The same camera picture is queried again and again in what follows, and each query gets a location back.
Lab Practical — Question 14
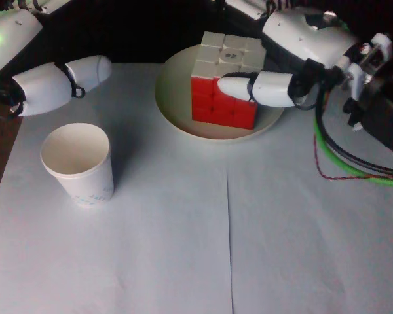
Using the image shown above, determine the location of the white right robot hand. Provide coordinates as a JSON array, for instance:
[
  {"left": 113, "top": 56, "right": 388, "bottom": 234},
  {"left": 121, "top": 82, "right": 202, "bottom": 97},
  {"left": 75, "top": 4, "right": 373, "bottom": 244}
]
[{"left": 215, "top": 0, "right": 360, "bottom": 111}]

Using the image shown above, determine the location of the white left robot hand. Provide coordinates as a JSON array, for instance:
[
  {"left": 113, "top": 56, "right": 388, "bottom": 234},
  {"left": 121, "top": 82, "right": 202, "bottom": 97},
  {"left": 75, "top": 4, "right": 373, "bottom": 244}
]
[{"left": 0, "top": 0, "right": 113, "bottom": 122}]

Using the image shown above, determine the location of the Rubik's cube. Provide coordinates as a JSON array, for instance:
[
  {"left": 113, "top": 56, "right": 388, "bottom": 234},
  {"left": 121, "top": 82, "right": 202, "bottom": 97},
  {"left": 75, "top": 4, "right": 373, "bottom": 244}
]
[{"left": 190, "top": 31, "right": 267, "bottom": 131}]

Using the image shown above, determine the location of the white paper cup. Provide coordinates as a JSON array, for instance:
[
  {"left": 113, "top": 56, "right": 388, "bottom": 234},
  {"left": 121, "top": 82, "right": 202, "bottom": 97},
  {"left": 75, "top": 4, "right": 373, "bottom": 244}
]
[{"left": 40, "top": 122, "right": 115, "bottom": 209}]

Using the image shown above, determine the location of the round white plate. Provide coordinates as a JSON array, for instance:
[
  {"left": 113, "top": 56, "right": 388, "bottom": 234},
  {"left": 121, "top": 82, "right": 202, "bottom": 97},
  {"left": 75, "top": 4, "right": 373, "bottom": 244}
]
[{"left": 154, "top": 44, "right": 286, "bottom": 141}]

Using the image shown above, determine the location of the white paper sheet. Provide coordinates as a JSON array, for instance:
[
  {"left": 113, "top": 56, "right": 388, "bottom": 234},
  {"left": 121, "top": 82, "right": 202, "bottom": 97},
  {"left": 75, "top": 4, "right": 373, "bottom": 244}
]
[{"left": 0, "top": 61, "right": 393, "bottom": 314}]

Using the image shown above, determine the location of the black cable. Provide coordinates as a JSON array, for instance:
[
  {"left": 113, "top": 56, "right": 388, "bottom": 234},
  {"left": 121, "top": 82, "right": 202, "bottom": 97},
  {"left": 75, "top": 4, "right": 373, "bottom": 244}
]
[{"left": 320, "top": 97, "right": 393, "bottom": 179}]

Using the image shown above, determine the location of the green cable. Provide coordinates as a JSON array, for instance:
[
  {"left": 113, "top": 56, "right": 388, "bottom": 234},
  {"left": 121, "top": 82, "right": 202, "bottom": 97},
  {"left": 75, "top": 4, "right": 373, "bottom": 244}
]
[{"left": 313, "top": 94, "right": 393, "bottom": 188}]

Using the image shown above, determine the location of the red twisted wire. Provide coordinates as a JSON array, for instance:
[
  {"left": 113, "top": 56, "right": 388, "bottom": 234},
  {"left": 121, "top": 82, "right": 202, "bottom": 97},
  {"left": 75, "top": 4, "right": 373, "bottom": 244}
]
[{"left": 313, "top": 135, "right": 393, "bottom": 182}]

